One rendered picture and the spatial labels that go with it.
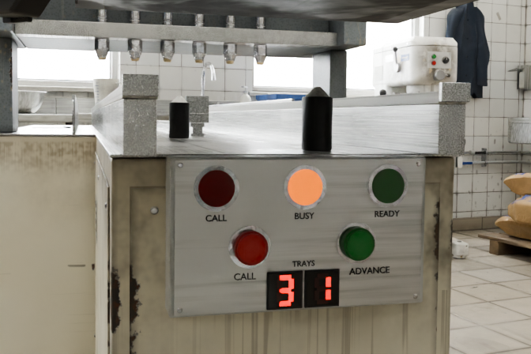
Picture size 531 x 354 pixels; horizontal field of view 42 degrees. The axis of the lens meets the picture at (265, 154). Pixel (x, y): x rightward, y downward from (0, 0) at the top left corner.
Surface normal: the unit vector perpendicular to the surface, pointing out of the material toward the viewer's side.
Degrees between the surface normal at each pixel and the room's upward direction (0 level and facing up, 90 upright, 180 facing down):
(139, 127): 90
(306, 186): 90
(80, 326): 90
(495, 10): 90
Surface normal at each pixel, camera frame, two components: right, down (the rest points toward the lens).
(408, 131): -0.97, 0.00
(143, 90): 0.25, 0.05
